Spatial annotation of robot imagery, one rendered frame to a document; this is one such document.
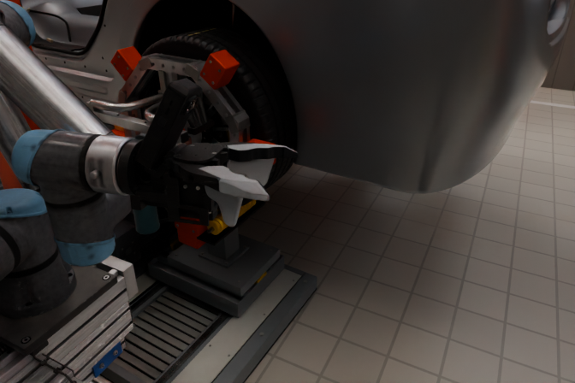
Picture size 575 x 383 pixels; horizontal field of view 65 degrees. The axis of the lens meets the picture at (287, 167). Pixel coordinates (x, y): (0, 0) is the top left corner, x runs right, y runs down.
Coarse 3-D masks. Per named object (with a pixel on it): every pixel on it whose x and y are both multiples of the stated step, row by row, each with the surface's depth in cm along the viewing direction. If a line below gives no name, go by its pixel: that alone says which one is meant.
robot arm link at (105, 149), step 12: (96, 144) 56; (108, 144) 55; (120, 144) 55; (96, 156) 55; (108, 156) 55; (96, 168) 55; (108, 168) 54; (96, 180) 56; (108, 180) 55; (108, 192) 57; (120, 192) 56
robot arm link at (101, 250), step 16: (48, 208) 60; (64, 208) 59; (80, 208) 59; (96, 208) 61; (112, 208) 65; (128, 208) 69; (64, 224) 60; (80, 224) 60; (96, 224) 62; (112, 224) 65; (64, 240) 61; (80, 240) 61; (96, 240) 63; (112, 240) 65; (64, 256) 63; (80, 256) 62; (96, 256) 64
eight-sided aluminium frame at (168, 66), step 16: (144, 64) 151; (160, 64) 147; (176, 64) 144; (192, 64) 141; (128, 80) 158; (144, 80) 160; (128, 96) 162; (208, 96) 142; (224, 96) 144; (128, 112) 166; (224, 112) 141; (240, 112) 143; (240, 128) 142
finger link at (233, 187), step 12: (204, 168) 50; (216, 168) 51; (228, 168) 51; (228, 180) 47; (240, 180) 47; (252, 180) 47; (216, 192) 50; (228, 192) 48; (240, 192) 47; (252, 192) 47; (264, 192) 46; (228, 204) 49; (240, 204) 48; (228, 216) 50
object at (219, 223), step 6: (246, 204) 180; (252, 204) 184; (240, 210) 177; (246, 210) 181; (216, 216) 170; (210, 222) 167; (216, 222) 167; (222, 222) 169; (210, 228) 166; (216, 228) 167; (222, 228) 169; (216, 234) 168
